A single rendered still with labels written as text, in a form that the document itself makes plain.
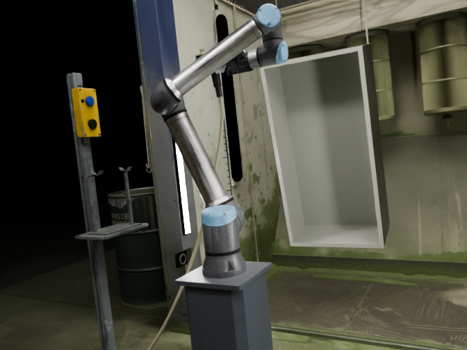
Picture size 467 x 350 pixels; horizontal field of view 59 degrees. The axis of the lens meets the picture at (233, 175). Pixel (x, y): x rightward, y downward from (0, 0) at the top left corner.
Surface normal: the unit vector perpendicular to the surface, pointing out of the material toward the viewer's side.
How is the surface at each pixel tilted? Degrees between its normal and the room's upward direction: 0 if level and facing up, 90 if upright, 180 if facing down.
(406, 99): 90
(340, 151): 102
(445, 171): 57
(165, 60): 90
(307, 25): 90
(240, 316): 90
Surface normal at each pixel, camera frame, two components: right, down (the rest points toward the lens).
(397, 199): -0.47, -0.45
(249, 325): 0.87, -0.06
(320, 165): -0.42, 0.31
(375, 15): -0.49, 0.11
